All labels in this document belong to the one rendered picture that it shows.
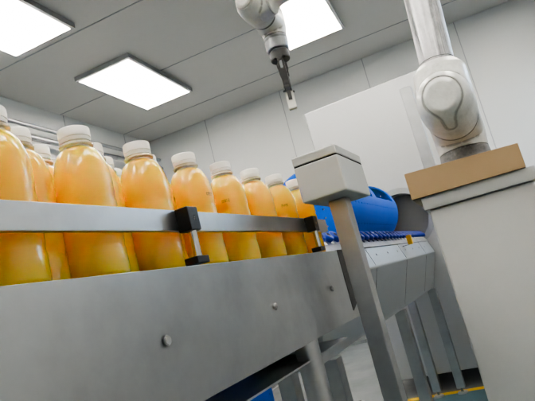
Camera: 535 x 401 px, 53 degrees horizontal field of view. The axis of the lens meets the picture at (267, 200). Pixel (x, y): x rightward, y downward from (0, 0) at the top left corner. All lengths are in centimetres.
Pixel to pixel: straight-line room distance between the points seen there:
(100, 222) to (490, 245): 125
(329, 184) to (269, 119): 614
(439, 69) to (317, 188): 65
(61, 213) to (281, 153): 654
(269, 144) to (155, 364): 661
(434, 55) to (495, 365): 90
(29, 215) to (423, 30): 137
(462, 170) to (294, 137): 550
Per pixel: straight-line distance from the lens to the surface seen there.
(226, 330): 75
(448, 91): 156
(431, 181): 165
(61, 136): 70
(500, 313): 167
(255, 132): 726
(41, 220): 57
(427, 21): 172
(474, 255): 166
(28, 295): 51
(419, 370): 248
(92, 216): 62
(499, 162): 166
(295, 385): 157
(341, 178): 109
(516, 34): 702
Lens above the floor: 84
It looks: 10 degrees up
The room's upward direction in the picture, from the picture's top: 14 degrees counter-clockwise
